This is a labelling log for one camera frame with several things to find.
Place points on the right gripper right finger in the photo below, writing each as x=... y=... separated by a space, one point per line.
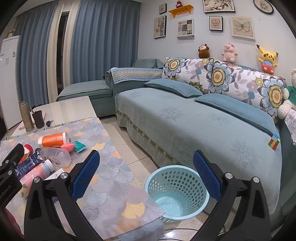
x=251 y=222

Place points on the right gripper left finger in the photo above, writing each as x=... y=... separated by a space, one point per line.
x=41 y=218

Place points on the pink white bottle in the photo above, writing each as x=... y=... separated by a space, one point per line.
x=43 y=170

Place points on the clear plastic bottle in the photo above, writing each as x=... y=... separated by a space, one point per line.
x=58 y=157

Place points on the orange white paper cup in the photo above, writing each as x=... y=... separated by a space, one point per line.
x=55 y=140

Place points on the pink packet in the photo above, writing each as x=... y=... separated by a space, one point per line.
x=69 y=147

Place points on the teal packet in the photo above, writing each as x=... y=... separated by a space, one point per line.
x=78 y=147

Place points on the blue tiger card box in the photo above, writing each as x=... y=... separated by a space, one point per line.
x=28 y=164

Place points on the red white paper cup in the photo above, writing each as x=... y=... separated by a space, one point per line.
x=28 y=150

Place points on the white paper card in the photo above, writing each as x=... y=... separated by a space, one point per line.
x=55 y=174

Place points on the bronze thermos flask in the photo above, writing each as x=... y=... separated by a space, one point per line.
x=26 y=116

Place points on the patterned grey tablecloth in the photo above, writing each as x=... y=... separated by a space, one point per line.
x=114 y=203

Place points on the light blue plastic basket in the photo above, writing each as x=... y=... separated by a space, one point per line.
x=179 y=191

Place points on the black car key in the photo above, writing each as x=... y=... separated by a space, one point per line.
x=49 y=122

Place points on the dark brown cup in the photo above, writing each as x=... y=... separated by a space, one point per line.
x=38 y=118

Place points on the white refrigerator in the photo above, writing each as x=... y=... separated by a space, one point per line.
x=9 y=89

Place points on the colourful rubik cube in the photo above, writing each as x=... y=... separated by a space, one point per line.
x=274 y=141

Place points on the blue pillow right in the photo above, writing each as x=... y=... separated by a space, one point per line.
x=240 y=110

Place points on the blue pillow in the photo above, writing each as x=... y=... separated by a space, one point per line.
x=179 y=88
x=240 y=110

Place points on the white lace cloth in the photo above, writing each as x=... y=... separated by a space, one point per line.
x=290 y=121

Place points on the teal fabric sofa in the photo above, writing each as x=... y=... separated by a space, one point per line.
x=170 y=128

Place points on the floral back cushion right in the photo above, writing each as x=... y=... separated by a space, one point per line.
x=259 y=89

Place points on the floral cushion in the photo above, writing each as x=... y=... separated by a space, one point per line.
x=192 y=71
x=259 y=89

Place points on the white teddy bear plush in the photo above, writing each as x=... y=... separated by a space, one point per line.
x=289 y=97

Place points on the blue pillow left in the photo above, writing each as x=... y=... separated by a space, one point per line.
x=179 y=88

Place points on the floral back cushion left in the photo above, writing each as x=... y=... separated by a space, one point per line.
x=192 y=71

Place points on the striped armrest cover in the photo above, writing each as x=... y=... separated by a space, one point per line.
x=138 y=74

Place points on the yellow pikachu plush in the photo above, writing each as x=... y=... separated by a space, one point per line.
x=267 y=60

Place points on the pink pig plush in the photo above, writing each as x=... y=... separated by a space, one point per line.
x=229 y=54

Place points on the blue curtain left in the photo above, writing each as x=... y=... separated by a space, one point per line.
x=33 y=28

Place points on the blue curtain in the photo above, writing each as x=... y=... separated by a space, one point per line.
x=105 y=35
x=33 y=28

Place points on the brown monkey plush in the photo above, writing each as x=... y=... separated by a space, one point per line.
x=203 y=51

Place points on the blue curtain right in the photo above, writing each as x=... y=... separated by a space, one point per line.
x=105 y=35

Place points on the butterfly framed picture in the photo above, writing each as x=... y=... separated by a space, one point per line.
x=242 y=27

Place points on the crown framed picture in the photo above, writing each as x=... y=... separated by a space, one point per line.
x=216 y=23

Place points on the newspaper print canvas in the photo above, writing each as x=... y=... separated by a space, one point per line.
x=186 y=28

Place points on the tall framed picture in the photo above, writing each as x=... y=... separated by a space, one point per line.
x=160 y=27

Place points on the round framed picture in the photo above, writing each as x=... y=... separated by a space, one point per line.
x=264 y=6

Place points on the floral large framed picture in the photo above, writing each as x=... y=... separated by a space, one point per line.
x=223 y=6

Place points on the red vase ornament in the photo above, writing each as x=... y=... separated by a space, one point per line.
x=179 y=4

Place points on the orange wall shelf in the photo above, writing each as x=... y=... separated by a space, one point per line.
x=186 y=9

